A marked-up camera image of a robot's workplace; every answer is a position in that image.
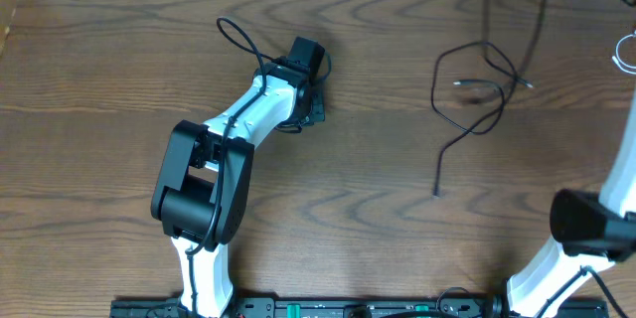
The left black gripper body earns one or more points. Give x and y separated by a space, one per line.
315 111

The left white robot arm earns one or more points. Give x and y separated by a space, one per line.
202 187

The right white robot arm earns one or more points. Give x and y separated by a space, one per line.
590 232

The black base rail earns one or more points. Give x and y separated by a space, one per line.
264 307

